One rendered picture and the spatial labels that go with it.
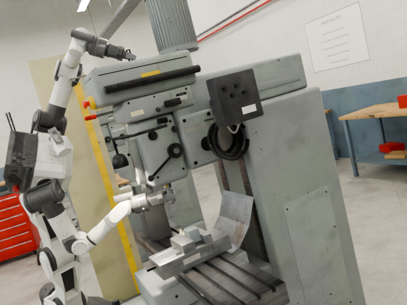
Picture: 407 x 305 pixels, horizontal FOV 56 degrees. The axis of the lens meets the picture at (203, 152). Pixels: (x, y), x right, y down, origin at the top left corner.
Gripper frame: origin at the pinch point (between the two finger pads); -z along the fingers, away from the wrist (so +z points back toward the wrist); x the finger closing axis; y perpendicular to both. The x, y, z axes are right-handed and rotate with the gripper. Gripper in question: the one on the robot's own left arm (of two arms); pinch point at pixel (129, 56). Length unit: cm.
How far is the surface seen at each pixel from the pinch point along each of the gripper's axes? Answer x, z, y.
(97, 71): 17.8, 10.2, -12.0
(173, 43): 1.9, -18.0, 11.0
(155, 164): 11, -24, -45
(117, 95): 16.4, 0.1, -19.3
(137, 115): 13.6, -10.3, -25.3
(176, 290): 20, -46, -97
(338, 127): -425, -339, 36
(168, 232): -24, -42, -85
